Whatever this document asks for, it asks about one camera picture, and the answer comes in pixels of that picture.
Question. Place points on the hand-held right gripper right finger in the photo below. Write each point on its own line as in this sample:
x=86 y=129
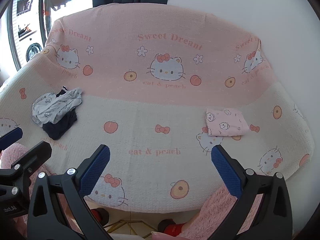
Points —
x=225 y=172

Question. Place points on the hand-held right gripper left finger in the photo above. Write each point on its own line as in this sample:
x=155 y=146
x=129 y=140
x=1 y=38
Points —
x=96 y=170

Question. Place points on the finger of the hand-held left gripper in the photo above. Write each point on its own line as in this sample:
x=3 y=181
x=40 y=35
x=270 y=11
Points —
x=11 y=136
x=37 y=153

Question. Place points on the light blue printed shorts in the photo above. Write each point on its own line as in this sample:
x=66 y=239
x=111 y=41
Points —
x=57 y=102

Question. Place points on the person's left forearm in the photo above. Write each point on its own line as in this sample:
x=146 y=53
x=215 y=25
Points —
x=7 y=156

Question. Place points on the navy blue garment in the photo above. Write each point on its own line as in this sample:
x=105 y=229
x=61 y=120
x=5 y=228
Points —
x=60 y=127

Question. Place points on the pink printed folded garment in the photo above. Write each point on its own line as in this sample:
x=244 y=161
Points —
x=225 y=122

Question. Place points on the pink cat printed blanket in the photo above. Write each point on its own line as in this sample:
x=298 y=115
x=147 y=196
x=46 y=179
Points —
x=150 y=120

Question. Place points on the washing machine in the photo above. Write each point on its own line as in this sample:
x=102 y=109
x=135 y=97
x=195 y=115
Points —
x=32 y=50

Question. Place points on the white shelf unit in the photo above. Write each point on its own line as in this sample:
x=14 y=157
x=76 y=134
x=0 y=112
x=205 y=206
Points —
x=25 y=12

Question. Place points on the dark sliding door frame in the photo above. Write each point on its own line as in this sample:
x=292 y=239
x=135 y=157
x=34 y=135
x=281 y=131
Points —
x=45 y=10

